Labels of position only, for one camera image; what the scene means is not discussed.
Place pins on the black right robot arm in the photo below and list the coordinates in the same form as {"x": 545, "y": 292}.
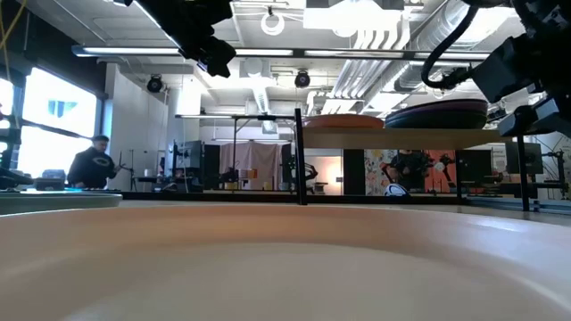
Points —
{"x": 544, "y": 18}

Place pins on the peach plate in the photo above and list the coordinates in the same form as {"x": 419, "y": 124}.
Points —
{"x": 285, "y": 267}

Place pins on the black desk device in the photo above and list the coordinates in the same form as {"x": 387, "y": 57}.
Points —
{"x": 50, "y": 180}

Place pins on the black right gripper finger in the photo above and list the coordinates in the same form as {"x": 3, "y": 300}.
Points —
{"x": 526, "y": 118}

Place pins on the black background monitor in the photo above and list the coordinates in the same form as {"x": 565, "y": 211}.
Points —
{"x": 535, "y": 158}
{"x": 189, "y": 156}

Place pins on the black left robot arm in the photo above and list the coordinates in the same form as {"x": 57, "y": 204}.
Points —
{"x": 178, "y": 18}

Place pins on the beige curtain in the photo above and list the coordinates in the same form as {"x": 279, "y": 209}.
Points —
{"x": 254, "y": 160}

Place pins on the floral orange wall art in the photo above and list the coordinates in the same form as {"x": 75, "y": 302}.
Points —
{"x": 377, "y": 171}

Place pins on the orange plate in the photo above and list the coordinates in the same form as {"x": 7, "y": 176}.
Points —
{"x": 343, "y": 121}

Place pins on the long ceiling light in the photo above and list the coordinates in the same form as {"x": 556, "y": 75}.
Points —
{"x": 134, "y": 51}
{"x": 357, "y": 53}

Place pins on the black pillar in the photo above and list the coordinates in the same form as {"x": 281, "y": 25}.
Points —
{"x": 353, "y": 171}

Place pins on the black round ceiling fixture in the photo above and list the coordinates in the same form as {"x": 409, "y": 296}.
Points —
{"x": 302, "y": 80}
{"x": 154, "y": 84}

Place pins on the sage green plate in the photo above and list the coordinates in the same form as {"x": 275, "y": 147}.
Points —
{"x": 53, "y": 203}

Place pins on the wooden shelf with black legs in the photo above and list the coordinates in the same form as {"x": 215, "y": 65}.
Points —
{"x": 401, "y": 138}

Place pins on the black background gantry frame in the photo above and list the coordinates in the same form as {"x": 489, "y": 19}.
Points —
{"x": 250, "y": 117}

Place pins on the person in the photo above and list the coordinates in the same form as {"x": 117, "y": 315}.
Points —
{"x": 91, "y": 167}
{"x": 408, "y": 169}

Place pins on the dark grey plate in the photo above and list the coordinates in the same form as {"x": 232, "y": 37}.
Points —
{"x": 437, "y": 120}

